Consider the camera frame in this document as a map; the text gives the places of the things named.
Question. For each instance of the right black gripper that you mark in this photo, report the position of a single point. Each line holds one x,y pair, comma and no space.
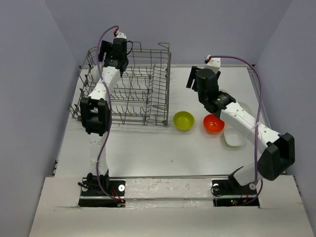
192,76

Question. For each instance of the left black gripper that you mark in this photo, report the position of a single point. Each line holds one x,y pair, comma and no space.
104,47

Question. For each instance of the white round bowl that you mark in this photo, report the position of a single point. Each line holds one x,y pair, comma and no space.
224,91
95,74
246,108

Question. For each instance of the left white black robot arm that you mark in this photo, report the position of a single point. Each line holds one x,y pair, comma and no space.
96,109

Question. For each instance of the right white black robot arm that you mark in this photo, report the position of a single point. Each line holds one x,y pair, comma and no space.
275,152

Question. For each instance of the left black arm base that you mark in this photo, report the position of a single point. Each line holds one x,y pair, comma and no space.
102,191

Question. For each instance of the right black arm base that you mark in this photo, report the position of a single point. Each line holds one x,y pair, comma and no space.
225,195

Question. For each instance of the lime green bowl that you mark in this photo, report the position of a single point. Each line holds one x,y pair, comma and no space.
183,120

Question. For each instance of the orange bowl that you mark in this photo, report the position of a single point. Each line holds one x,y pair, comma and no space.
212,124

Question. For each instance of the white square bowl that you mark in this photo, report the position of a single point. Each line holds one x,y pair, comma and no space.
234,138

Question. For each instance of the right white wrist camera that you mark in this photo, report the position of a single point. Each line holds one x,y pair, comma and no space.
212,63

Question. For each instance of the grey wire dish rack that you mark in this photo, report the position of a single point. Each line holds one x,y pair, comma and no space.
142,94

